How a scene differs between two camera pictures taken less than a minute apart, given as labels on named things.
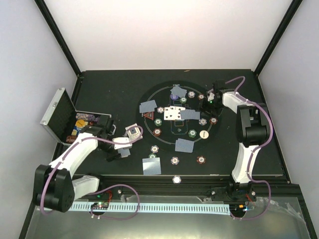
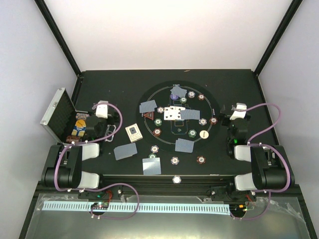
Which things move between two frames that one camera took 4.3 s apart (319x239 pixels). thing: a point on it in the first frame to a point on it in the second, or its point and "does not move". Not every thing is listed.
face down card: x=190 y=114 does not move
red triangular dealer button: x=150 y=115 does not move
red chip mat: x=213 y=120 does not move
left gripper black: x=110 y=156 to x=116 y=119
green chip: x=183 y=99 does not move
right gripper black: x=205 y=107 to x=225 y=117
